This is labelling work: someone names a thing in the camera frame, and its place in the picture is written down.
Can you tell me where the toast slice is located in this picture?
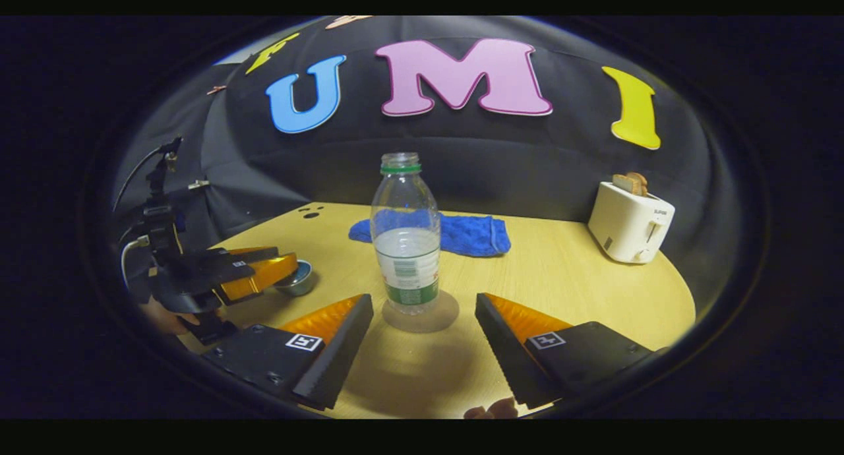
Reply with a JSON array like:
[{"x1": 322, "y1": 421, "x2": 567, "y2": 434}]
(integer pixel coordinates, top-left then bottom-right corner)
[{"x1": 612, "y1": 172, "x2": 649, "y2": 197}]

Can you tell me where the round brown coaster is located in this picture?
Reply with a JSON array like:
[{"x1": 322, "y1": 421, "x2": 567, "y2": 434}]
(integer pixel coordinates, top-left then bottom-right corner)
[{"x1": 382, "y1": 290, "x2": 460, "y2": 334}]

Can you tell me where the white cable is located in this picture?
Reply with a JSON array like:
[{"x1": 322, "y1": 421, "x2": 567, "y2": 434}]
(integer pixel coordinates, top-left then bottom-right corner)
[{"x1": 121, "y1": 236, "x2": 151, "y2": 291}]

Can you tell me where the blue towel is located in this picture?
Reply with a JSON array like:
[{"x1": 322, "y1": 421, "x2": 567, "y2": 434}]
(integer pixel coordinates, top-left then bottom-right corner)
[{"x1": 348, "y1": 209, "x2": 512, "y2": 258}]

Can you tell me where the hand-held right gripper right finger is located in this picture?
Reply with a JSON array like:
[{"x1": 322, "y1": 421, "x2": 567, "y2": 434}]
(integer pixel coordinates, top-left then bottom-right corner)
[{"x1": 475, "y1": 293, "x2": 653, "y2": 410}]

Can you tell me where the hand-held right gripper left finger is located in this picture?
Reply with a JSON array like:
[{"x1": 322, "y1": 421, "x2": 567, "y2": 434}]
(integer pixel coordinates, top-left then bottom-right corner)
[{"x1": 201, "y1": 293, "x2": 375, "y2": 411}]

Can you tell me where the white toaster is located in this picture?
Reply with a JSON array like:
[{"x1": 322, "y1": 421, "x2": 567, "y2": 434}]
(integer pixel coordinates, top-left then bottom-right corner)
[{"x1": 588, "y1": 181, "x2": 676, "y2": 265}]

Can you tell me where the blue teacup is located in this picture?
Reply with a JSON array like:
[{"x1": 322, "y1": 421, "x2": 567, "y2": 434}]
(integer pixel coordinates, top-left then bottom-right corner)
[{"x1": 274, "y1": 260, "x2": 315, "y2": 297}]

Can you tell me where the clear plastic water bottle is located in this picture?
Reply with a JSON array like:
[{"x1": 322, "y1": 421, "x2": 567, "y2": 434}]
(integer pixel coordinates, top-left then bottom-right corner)
[{"x1": 370, "y1": 152, "x2": 442, "y2": 316}]

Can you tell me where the black backdrop cloth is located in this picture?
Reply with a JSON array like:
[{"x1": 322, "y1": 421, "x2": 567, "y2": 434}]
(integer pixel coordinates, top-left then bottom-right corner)
[{"x1": 112, "y1": 16, "x2": 733, "y2": 324}]

